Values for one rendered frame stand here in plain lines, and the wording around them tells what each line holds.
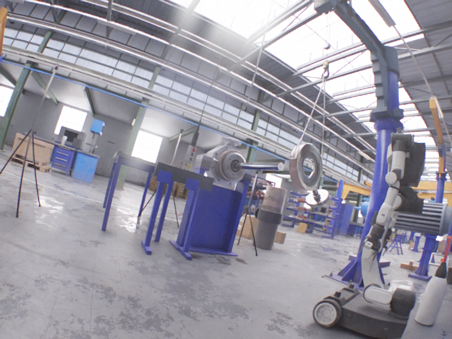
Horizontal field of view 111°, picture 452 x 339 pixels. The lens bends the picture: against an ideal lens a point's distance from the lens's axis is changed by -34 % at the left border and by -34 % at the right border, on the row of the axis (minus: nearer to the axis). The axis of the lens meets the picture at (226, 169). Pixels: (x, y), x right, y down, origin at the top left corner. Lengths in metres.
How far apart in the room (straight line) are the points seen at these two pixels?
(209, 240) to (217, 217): 0.31
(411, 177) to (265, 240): 2.83
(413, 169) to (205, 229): 2.33
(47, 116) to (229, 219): 13.20
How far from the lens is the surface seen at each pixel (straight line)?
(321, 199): 1.96
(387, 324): 1.70
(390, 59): 3.89
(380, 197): 3.06
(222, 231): 3.05
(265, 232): 3.96
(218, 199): 2.93
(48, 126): 14.76
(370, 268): 1.79
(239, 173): 2.72
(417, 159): 1.78
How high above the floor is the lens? 0.72
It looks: 6 degrees up
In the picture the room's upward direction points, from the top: 14 degrees clockwise
